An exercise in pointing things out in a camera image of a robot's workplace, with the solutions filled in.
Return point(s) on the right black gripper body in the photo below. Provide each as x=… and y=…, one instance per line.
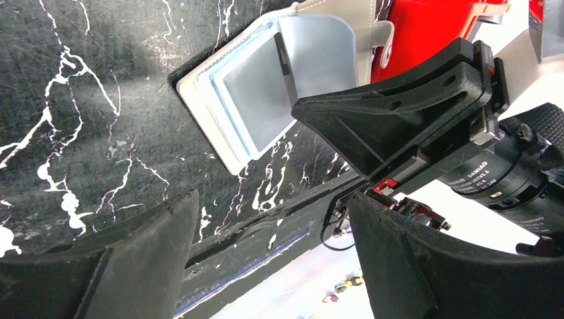
x=375, y=127

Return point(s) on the grey leather card holder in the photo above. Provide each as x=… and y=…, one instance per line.
x=238, y=96

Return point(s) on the red plastic bin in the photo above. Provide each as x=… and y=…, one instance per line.
x=423, y=28

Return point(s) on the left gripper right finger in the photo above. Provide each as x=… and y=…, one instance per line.
x=413, y=271

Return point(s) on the single black credit card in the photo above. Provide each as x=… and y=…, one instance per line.
x=286, y=69

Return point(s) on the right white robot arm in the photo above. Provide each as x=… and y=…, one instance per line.
x=513, y=167

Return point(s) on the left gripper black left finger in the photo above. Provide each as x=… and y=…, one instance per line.
x=133, y=269

